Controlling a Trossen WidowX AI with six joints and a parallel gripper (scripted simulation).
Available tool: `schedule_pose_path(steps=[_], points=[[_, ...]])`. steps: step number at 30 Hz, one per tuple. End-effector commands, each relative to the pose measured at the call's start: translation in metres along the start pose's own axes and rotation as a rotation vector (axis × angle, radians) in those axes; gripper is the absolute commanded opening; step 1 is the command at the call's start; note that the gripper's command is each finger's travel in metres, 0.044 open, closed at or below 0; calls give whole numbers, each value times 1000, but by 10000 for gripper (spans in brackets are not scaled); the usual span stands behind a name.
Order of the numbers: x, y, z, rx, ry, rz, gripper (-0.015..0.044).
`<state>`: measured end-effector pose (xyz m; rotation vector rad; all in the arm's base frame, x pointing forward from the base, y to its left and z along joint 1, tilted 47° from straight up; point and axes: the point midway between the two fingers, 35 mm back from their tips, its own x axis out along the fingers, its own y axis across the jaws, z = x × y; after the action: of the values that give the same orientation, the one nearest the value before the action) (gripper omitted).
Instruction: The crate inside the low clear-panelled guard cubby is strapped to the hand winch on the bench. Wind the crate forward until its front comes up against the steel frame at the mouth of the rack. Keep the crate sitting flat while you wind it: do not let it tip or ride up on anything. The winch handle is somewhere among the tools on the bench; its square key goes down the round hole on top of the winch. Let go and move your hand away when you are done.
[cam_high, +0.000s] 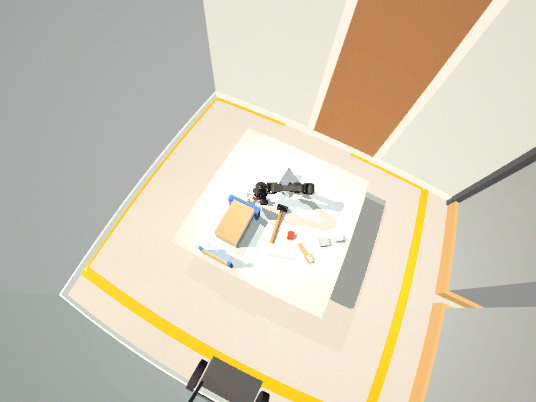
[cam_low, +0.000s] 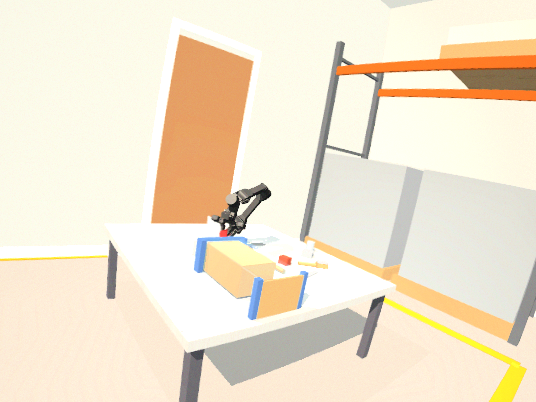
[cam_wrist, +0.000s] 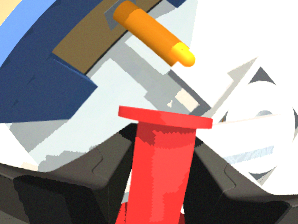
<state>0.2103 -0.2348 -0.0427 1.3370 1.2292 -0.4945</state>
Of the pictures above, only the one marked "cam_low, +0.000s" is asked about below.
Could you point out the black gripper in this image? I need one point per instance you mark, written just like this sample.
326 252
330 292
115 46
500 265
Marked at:
233 225

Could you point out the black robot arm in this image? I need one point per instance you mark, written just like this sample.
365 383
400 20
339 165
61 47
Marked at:
243 196

